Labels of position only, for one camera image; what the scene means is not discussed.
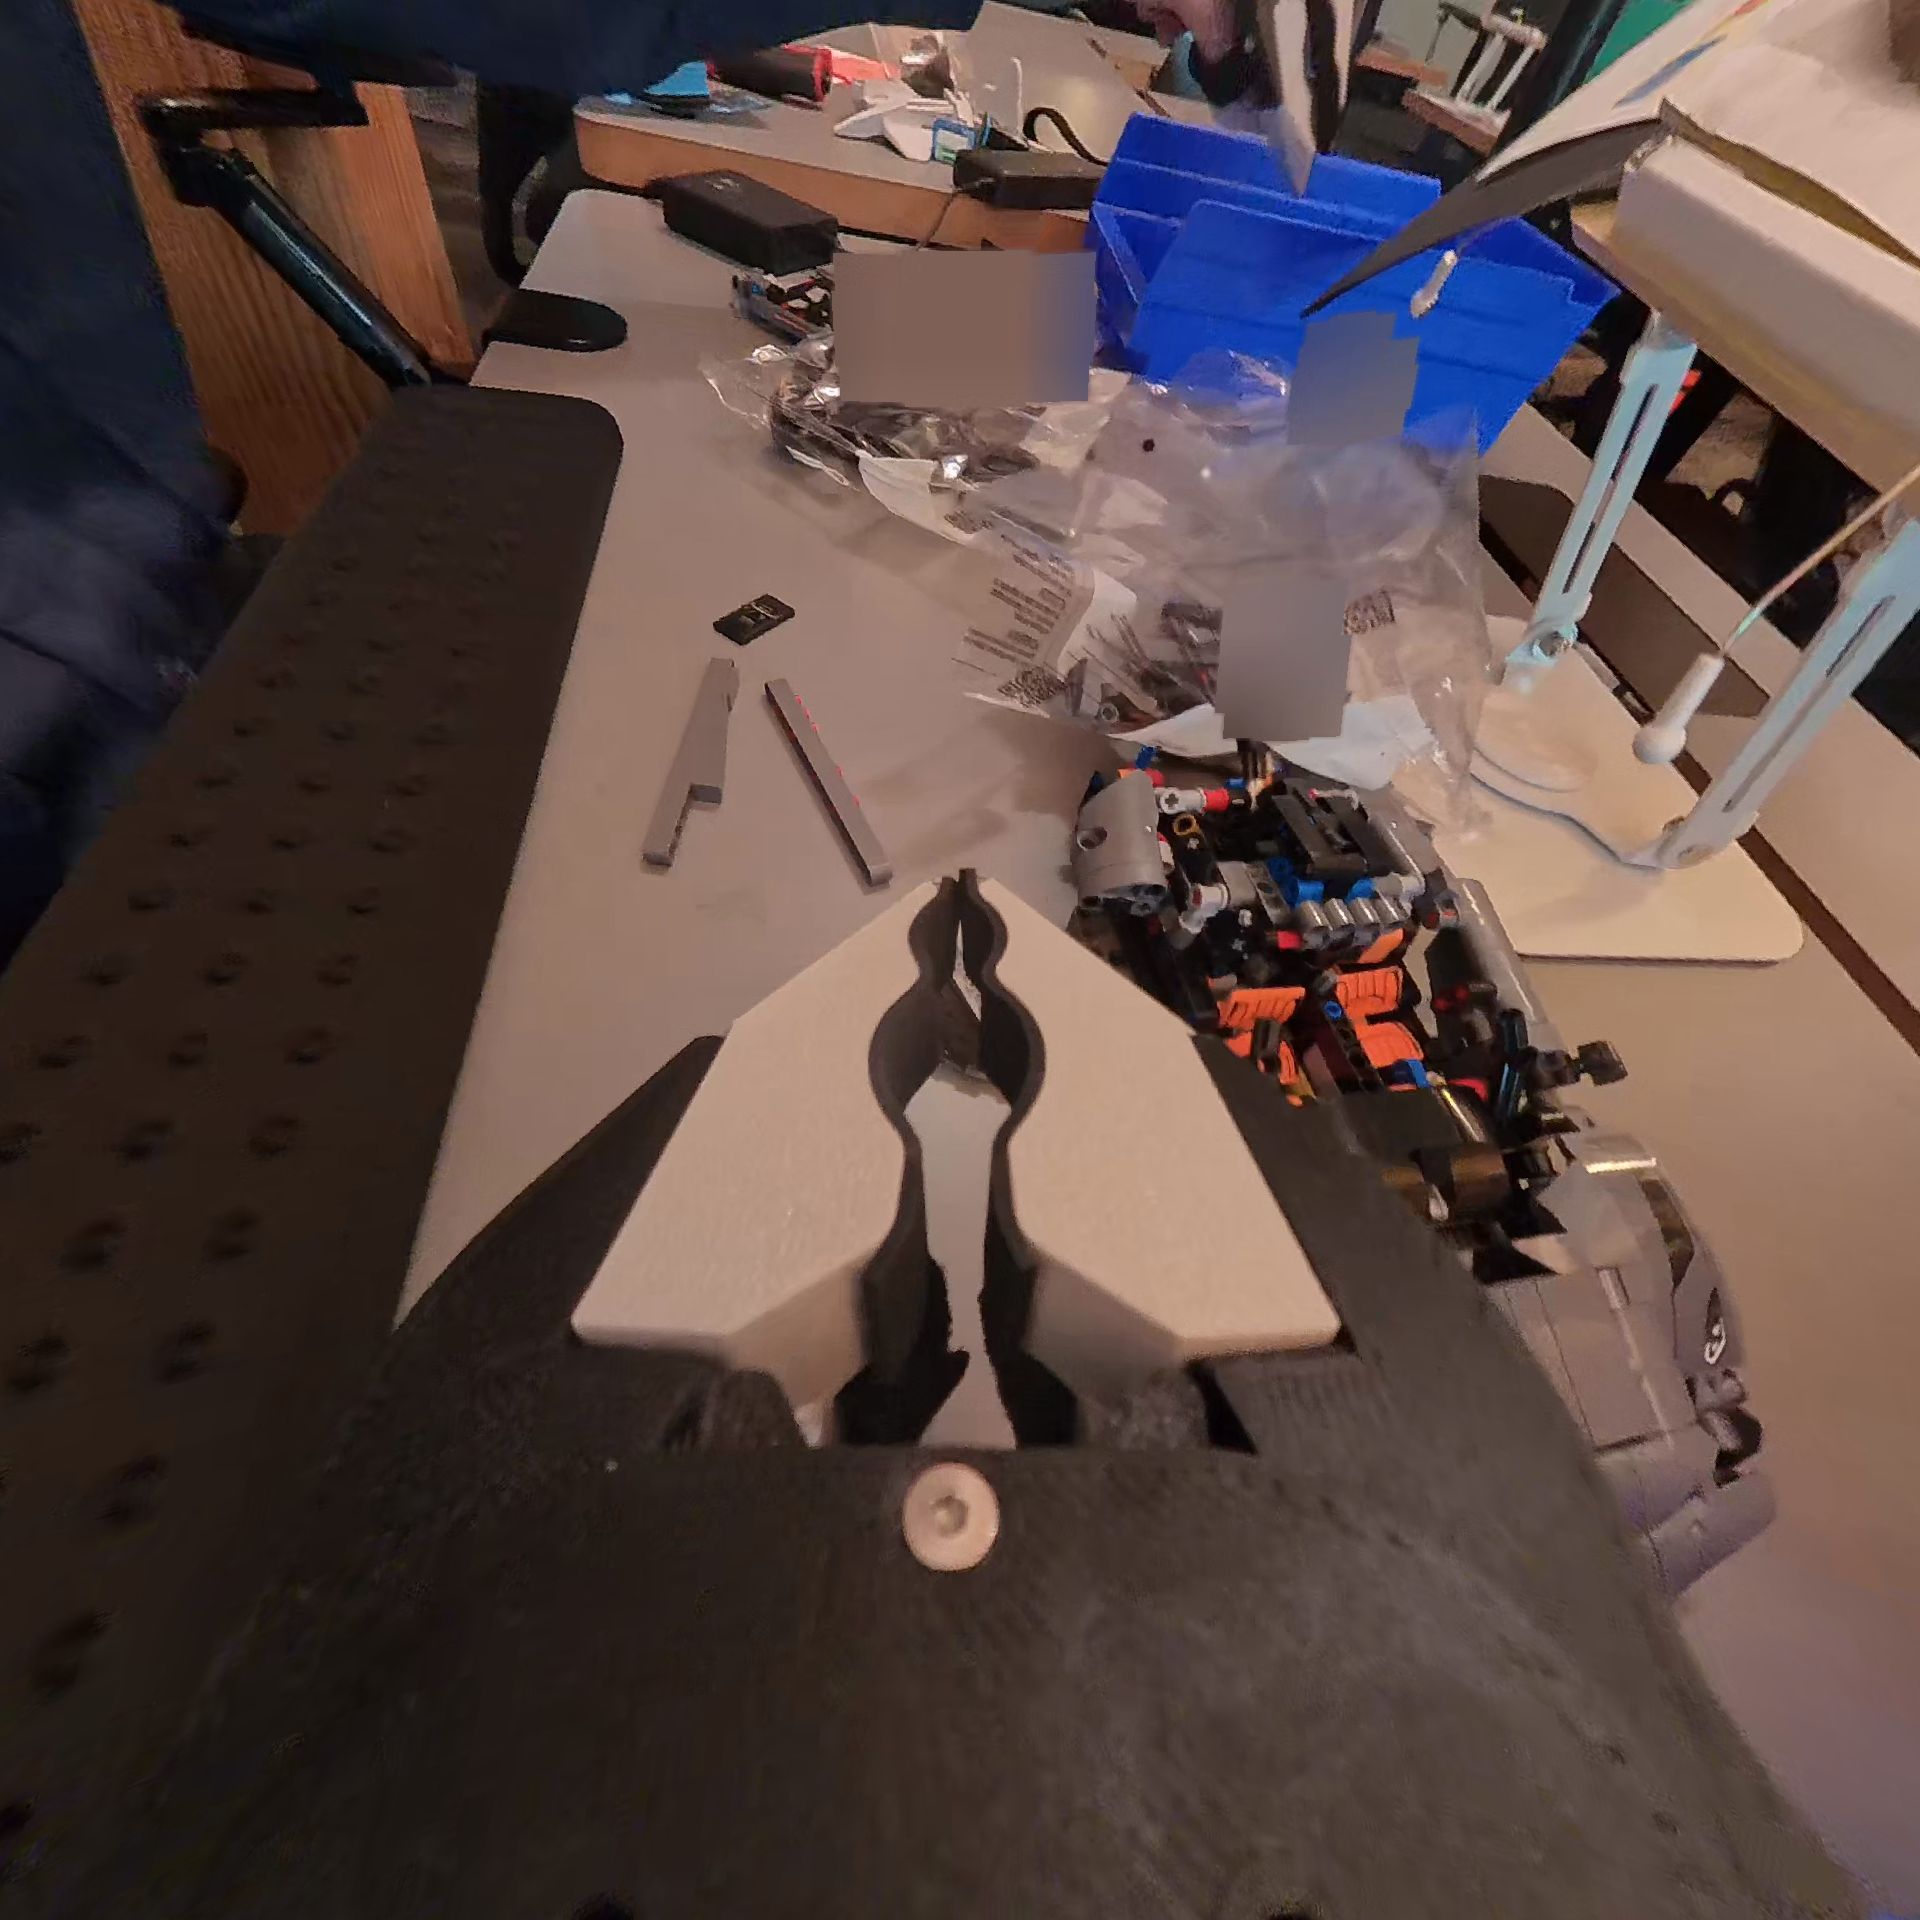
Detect long grey lego beam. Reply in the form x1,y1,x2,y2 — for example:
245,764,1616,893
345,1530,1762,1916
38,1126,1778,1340
643,655,742,870

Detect black power brick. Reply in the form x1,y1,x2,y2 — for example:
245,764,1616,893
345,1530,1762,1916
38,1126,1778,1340
645,167,842,275

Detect black power adapter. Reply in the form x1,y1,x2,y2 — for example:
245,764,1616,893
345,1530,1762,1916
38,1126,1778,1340
953,143,1117,216

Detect wooden pillar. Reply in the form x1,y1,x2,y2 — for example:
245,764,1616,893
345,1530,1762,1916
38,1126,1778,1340
72,0,480,537

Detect white instruction booklet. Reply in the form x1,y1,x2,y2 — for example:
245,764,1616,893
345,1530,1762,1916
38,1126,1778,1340
1656,0,1920,263

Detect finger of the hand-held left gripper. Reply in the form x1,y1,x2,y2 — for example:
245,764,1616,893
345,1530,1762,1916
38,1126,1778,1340
1252,0,1361,198

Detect red handled tool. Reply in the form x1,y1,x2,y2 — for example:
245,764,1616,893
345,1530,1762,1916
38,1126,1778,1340
709,44,839,108

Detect clear bag of grey parts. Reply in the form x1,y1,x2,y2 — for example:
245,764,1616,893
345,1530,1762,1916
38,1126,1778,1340
960,366,1503,819

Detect black dotted edge pad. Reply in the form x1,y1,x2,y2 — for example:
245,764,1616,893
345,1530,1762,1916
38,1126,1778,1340
0,386,625,1848

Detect black office chair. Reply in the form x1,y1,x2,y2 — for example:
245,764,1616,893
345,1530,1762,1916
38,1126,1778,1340
138,86,632,395

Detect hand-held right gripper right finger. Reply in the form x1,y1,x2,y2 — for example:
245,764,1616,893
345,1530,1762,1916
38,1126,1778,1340
965,865,1342,1408

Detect clear bag of black parts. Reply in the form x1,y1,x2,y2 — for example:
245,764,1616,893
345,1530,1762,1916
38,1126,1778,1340
702,332,1120,503

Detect person's left forearm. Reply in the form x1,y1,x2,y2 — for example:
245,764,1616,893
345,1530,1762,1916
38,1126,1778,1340
180,0,1001,96

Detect white wooden book stand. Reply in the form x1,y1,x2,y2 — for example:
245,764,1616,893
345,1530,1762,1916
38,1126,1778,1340
1462,125,1920,966

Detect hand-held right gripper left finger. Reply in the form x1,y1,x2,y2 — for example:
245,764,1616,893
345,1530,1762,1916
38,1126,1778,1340
570,873,967,1416

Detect partly built lego car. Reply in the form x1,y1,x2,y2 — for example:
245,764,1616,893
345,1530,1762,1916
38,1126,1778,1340
1069,761,1776,1595

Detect page holder cord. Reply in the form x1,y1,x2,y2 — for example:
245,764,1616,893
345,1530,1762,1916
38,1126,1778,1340
1632,464,1920,770
1411,149,1660,319

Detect grey lego beam red pins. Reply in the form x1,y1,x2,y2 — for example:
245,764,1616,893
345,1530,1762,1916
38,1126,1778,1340
762,678,899,888

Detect blue plastic bin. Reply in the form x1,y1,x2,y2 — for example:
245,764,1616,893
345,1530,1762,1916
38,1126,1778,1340
1086,112,1623,452

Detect light wooden desk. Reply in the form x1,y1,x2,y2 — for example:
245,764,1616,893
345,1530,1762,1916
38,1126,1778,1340
575,18,1181,253

